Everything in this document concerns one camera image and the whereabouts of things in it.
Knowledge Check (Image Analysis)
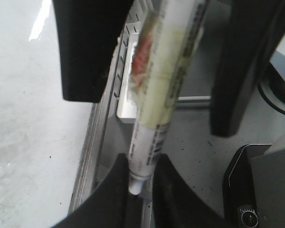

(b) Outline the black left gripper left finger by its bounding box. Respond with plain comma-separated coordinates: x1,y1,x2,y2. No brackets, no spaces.
53,0,133,103

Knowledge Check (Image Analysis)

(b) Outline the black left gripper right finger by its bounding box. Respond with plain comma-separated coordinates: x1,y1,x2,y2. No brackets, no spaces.
210,0,285,137

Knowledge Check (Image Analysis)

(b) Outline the white whiteboard marker pen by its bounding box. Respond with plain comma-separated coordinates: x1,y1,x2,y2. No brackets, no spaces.
128,0,209,195

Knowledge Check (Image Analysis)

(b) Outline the white perforated rack frame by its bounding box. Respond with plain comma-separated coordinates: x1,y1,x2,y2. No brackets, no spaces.
95,0,212,228

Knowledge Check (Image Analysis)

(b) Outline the white whiteboard with frame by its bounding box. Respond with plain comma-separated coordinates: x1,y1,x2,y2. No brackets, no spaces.
0,0,124,228

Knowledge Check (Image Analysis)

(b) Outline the black camera device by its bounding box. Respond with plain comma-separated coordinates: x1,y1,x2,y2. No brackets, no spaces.
223,144,285,228

